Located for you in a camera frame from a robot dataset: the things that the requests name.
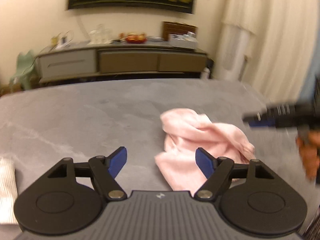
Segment pink fleece garment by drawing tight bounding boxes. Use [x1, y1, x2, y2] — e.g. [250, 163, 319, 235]
[155, 108, 255, 194]

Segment white ribbed knit sweater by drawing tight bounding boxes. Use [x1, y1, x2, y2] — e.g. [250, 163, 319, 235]
[0, 157, 18, 225]

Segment right hand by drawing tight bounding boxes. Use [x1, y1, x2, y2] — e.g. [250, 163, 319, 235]
[296, 131, 319, 180]

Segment white standing air conditioner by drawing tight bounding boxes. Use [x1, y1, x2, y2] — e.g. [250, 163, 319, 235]
[213, 24, 251, 81]

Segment cream curtain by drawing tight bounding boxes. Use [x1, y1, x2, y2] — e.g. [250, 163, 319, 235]
[222, 0, 319, 102]

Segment grey storage basket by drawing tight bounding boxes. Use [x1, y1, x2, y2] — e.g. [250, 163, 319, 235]
[168, 32, 198, 50]

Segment long sideboard cabinet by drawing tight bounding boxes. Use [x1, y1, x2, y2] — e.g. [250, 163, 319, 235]
[37, 41, 208, 83]

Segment brown wooden framed board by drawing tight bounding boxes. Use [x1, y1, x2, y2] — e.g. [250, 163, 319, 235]
[161, 21, 197, 41]

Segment green plastic chair right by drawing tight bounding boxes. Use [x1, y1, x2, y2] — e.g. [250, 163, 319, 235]
[9, 50, 37, 93]

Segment clear glass bottles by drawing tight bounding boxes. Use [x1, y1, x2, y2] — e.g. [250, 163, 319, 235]
[88, 24, 112, 44]

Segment red fruit bowl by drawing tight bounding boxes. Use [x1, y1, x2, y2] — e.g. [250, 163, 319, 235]
[125, 33, 147, 44]

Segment power strip with cables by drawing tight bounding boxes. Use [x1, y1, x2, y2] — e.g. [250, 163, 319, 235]
[51, 30, 74, 49]

